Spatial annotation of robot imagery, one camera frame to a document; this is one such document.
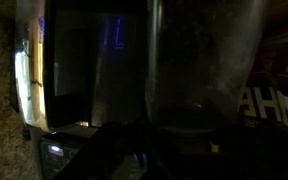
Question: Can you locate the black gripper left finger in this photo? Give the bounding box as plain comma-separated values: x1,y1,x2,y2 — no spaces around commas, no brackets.
53,120,160,180

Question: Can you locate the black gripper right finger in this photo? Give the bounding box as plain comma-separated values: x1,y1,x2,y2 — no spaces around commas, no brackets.
213,128,288,180

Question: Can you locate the dark plastic bottle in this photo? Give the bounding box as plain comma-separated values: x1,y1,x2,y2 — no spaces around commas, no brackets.
145,0,268,135

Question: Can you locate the black coffee maker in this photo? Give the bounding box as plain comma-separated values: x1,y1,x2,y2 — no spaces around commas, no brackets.
13,0,152,180

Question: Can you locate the red printed box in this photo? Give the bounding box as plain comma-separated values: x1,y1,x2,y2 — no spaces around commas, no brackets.
238,19,288,138

